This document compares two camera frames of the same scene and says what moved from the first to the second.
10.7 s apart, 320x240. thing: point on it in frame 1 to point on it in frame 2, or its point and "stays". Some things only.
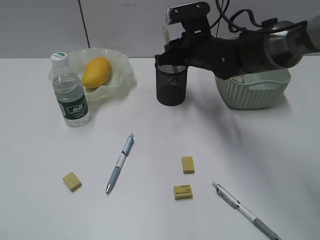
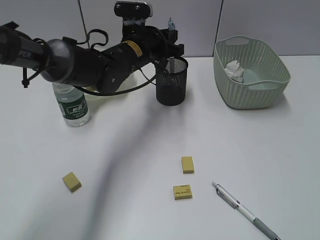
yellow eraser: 72,181 stays
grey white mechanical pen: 226,195 stays
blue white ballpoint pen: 126,150 to 171,25
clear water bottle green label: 68,89 stays
